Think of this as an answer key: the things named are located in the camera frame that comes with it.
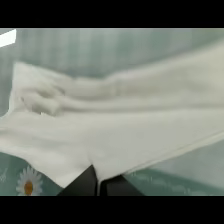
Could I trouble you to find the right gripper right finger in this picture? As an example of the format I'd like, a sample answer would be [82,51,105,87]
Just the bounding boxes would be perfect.
[99,174,144,197]

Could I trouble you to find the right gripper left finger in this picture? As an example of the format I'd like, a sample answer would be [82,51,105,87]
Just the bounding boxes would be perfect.
[57,164,100,197]

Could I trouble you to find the white shirt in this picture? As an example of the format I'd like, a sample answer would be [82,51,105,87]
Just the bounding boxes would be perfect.
[0,39,224,189]

